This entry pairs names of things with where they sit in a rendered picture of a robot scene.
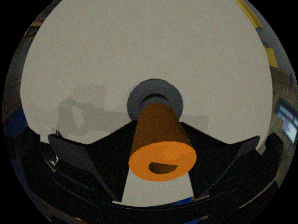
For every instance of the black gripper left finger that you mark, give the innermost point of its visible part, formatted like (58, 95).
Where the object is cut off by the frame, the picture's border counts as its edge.
(107, 159)

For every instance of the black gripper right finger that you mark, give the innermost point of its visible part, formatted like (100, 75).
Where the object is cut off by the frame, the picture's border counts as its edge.
(213, 158)

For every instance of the orange knob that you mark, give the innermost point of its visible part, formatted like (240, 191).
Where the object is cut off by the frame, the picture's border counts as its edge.
(161, 151)

